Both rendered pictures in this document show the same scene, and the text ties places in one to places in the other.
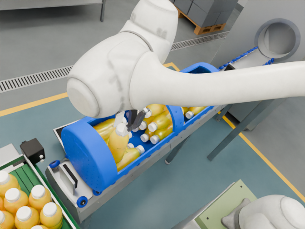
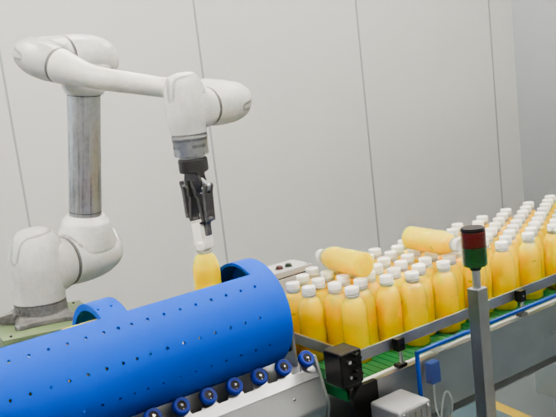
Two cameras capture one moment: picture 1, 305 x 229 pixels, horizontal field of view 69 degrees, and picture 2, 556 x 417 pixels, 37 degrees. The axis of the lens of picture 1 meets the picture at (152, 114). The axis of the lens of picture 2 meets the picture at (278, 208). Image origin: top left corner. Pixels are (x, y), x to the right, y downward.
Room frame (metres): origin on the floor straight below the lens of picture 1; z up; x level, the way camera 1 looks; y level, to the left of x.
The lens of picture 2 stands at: (2.19, 1.26, 1.75)
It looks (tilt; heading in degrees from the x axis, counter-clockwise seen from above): 10 degrees down; 209
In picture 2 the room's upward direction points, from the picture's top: 7 degrees counter-clockwise
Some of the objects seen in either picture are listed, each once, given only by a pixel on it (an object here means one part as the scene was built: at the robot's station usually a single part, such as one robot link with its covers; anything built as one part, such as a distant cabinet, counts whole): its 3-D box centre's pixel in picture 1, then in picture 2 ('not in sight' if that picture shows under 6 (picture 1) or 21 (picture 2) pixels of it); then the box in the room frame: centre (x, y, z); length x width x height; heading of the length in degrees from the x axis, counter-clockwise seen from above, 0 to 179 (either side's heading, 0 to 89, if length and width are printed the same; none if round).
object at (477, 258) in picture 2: not in sight; (474, 256); (0.14, 0.69, 1.18); 0.06 x 0.06 x 0.05
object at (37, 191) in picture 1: (38, 191); (309, 290); (0.21, 0.24, 1.10); 0.04 x 0.04 x 0.02
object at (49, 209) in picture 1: (50, 209); (293, 286); (0.18, 0.17, 1.10); 0.04 x 0.04 x 0.02
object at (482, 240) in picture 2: not in sight; (473, 238); (0.14, 0.69, 1.23); 0.06 x 0.06 x 0.04
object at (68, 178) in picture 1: (68, 179); (280, 341); (0.32, 0.20, 0.99); 0.10 x 0.02 x 0.12; 63
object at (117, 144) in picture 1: (117, 144); (208, 284); (0.45, 0.07, 1.18); 0.07 x 0.07 x 0.19
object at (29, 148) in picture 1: (33, 153); (342, 366); (0.37, 0.40, 0.95); 0.10 x 0.07 x 0.10; 63
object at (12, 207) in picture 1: (17, 204); (337, 321); (0.17, 0.30, 1.00); 0.07 x 0.07 x 0.19
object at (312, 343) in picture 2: (50, 193); (305, 341); (0.25, 0.24, 0.96); 0.40 x 0.01 x 0.03; 63
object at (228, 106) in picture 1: (230, 104); not in sight; (2.11, -0.78, 0.31); 0.06 x 0.06 x 0.63; 63
